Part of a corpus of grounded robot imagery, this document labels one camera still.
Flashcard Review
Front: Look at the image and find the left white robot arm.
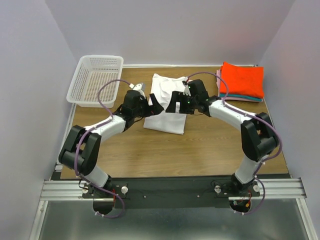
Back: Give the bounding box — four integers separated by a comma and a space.
58, 89, 164, 198

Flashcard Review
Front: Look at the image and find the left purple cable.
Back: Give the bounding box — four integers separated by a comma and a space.
74, 79, 126, 219

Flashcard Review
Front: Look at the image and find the aluminium frame rail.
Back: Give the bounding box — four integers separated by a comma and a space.
40, 178, 307, 201

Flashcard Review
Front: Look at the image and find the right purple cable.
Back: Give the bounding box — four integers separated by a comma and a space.
182, 71, 283, 216

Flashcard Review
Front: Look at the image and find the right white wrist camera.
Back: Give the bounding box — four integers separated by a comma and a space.
182, 80, 191, 96

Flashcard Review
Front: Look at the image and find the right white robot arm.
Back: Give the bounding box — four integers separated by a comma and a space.
165, 79, 280, 196

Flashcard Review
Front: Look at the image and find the orange folded t shirt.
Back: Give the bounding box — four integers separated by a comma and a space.
220, 61, 265, 99

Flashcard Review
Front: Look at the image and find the white plastic laundry basket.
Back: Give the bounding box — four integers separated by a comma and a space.
66, 54, 124, 108

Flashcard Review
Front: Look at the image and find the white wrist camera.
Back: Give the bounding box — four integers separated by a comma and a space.
182, 80, 191, 96
129, 82, 146, 95

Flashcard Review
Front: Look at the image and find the left aluminium side rail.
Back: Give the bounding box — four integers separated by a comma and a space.
54, 103, 77, 172

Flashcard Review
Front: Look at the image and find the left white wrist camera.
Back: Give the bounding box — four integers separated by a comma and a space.
129, 82, 146, 95

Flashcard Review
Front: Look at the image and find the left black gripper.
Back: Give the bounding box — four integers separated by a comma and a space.
132, 93, 164, 118

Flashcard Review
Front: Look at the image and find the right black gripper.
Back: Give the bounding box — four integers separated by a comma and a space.
165, 90, 198, 115

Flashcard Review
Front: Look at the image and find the white t shirt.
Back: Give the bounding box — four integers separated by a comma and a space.
143, 73, 187, 135

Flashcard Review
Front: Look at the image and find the teal folded t shirt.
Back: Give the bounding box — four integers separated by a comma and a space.
226, 94, 264, 103

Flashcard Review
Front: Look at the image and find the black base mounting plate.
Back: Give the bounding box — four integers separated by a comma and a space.
82, 175, 262, 212

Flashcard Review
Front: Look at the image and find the purple cable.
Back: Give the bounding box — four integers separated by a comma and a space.
182, 71, 283, 216
74, 79, 126, 219

